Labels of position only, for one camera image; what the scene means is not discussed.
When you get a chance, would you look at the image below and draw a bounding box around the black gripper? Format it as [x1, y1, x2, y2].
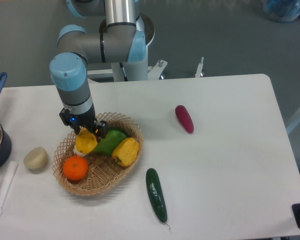
[59, 107, 109, 143]

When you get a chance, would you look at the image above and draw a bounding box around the yellow mango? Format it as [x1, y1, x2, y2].
[75, 128, 98, 154]

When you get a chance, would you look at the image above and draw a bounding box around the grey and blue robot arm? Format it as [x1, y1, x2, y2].
[49, 0, 148, 141]

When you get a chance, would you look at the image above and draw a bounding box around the woven wicker basket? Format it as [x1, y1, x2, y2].
[52, 112, 144, 196]

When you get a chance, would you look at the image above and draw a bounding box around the green bok choy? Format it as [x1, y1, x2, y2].
[73, 127, 128, 158]

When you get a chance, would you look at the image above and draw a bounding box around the orange mandarin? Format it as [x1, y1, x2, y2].
[63, 155, 89, 181]

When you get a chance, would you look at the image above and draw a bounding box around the yellow bell pepper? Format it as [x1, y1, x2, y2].
[111, 137, 140, 167]

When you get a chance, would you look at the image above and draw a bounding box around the beige potato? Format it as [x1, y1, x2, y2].
[23, 146, 48, 170]

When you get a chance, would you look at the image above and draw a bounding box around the dark green cucumber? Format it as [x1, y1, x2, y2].
[145, 168, 171, 229]

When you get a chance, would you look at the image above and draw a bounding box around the purple sweet potato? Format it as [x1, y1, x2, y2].
[175, 105, 194, 134]

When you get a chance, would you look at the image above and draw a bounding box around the white rolled cloth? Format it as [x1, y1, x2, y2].
[0, 161, 18, 216]

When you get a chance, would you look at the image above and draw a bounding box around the blue plastic bag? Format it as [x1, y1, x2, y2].
[263, 0, 300, 23]

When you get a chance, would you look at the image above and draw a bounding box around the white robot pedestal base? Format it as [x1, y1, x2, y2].
[87, 13, 168, 82]

